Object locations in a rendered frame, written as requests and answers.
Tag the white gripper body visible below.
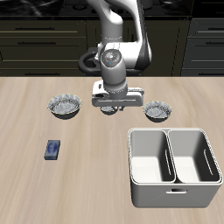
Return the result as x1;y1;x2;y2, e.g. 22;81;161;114
91;87;145;108

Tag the medium grey patterned bowl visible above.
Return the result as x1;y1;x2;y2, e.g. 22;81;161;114
142;101;173;123

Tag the dark olive kitchen cupboard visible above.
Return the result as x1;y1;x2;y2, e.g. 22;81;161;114
0;17;191;78

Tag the black marbled countertop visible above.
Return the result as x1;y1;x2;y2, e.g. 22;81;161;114
0;0;224;21

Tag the dark grey kitchen cupboard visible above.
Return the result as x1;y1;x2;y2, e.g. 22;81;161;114
179;17;224;78

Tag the large grey patterned bowl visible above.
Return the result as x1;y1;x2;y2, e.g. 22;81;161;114
47;93;83;120

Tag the white two-bin basket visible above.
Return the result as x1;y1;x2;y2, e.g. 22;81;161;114
128;127;224;209

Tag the small grey patterned bowl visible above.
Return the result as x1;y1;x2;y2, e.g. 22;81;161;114
100;106;118;116

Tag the small blue box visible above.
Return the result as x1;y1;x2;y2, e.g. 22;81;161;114
44;139;61;161

